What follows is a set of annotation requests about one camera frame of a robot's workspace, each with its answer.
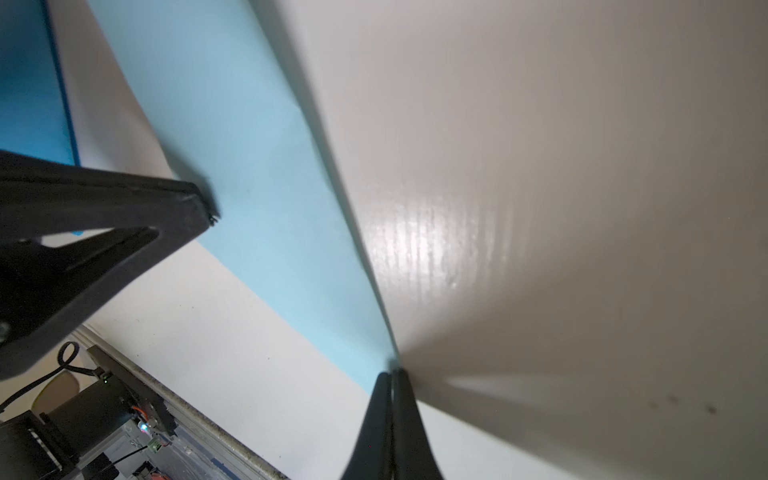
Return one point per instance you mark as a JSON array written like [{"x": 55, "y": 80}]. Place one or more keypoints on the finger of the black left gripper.
[
  {"x": 46, "y": 292},
  {"x": 40, "y": 198}
]

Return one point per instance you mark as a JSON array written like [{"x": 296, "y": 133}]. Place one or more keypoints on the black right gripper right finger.
[{"x": 413, "y": 457}]

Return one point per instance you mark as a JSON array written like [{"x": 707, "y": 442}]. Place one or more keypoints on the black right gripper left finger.
[{"x": 372, "y": 456}]

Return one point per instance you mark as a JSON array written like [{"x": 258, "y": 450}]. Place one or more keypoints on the light blue square paper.
[{"x": 218, "y": 101}]

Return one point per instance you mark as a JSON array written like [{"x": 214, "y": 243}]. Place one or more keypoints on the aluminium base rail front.
[{"x": 199, "y": 448}]

